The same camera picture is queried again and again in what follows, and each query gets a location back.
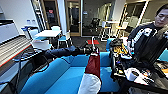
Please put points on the black bag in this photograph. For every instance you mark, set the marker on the black bag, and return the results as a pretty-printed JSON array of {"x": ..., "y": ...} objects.
[{"x": 116, "y": 41}]

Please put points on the black office chair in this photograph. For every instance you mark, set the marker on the black office chair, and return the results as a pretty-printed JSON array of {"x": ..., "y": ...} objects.
[{"x": 95, "y": 23}]

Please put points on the white low table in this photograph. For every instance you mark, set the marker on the white low table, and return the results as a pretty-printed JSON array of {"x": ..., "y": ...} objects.
[{"x": 48, "y": 33}]

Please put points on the white roll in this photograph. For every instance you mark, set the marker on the white roll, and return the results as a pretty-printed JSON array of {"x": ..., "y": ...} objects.
[{"x": 133, "y": 74}]

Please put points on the yellow toy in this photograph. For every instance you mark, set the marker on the yellow toy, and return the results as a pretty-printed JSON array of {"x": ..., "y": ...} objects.
[{"x": 120, "y": 50}]

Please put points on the white kitchen base cabinets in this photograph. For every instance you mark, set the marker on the white kitchen base cabinets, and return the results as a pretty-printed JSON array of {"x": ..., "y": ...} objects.
[{"x": 8, "y": 31}]

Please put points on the white chair with blue seat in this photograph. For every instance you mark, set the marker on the white chair with blue seat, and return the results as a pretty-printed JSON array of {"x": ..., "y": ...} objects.
[
  {"x": 33, "y": 33},
  {"x": 63, "y": 38}
]

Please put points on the blue and white bin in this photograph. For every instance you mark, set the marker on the blue and white bin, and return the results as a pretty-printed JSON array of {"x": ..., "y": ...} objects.
[{"x": 29, "y": 23}]

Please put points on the tall white bar table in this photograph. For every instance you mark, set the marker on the tall white bar table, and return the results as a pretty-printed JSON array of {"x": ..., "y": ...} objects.
[{"x": 111, "y": 23}]

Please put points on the wood framed glass door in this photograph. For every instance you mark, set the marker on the wood framed glass door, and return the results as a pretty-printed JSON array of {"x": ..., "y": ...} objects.
[
  {"x": 50, "y": 15},
  {"x": 74, "y": 16}
]

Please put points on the blue sofa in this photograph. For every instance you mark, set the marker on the blue sofa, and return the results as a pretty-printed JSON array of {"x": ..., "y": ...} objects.
[{"x": 60, "y": 76}]

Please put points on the maroon and white varsity jacket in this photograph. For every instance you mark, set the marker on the maroon and white varsity jacket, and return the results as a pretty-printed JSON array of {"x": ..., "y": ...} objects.
[{"x": 91, "y": 71}]

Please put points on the person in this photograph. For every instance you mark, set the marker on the person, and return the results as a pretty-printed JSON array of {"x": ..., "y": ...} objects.
[{"x": 146, "y": 38}]

